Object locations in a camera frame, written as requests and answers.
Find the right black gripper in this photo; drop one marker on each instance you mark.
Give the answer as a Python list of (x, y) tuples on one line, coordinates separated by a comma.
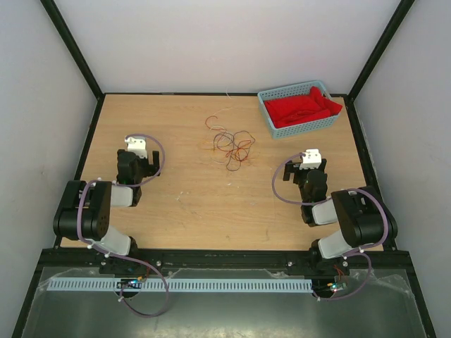
[(291, 167)]

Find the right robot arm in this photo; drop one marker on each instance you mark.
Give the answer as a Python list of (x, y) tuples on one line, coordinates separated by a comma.
[(364, 220)]

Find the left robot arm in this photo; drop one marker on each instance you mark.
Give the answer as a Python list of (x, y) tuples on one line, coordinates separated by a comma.
[(83, 213)]

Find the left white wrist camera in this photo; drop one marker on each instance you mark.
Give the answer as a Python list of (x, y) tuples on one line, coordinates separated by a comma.
[(137, 145)]

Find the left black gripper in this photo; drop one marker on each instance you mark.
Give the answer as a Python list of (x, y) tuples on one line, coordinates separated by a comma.
[(151, 170)]

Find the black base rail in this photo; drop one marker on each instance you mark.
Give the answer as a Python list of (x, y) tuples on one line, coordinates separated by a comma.
[(167, 260)]

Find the light blue plastic basket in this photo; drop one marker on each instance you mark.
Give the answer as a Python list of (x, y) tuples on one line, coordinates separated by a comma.
[(302, 88)]

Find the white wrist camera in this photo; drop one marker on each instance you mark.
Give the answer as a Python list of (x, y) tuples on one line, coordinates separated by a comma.
[(137, 145), (310, 159)]

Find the right green circuit board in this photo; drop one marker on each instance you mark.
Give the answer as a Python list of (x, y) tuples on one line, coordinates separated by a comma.
[(336, 286)]

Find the left green circuit board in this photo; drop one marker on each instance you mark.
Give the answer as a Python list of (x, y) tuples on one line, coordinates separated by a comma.
[(128, 283)]

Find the black aluminium frame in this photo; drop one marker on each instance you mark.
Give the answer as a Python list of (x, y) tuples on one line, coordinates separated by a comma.
[(390, 257)]

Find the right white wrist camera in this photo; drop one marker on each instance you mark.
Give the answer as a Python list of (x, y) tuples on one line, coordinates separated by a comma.
[(310, 159)]

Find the green circuit board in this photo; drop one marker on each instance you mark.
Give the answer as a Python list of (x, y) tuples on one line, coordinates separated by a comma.
[(128, 283), (336, 286)]

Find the light blue slotted cable duct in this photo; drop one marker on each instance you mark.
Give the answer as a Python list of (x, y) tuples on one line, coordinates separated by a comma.
[(86, 284)]

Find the red cloth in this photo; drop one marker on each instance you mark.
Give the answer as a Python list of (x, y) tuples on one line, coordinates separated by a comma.
[(299, 109)]

